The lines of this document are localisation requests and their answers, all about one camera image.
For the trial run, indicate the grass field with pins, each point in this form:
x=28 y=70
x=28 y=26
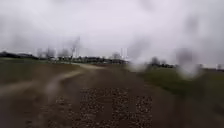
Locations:
x=186 y=83

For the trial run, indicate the grass verge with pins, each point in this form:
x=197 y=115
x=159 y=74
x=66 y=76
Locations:
x=20 y=70

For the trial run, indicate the brown gravel dirt track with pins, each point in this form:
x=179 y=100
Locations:
x=110 y=100

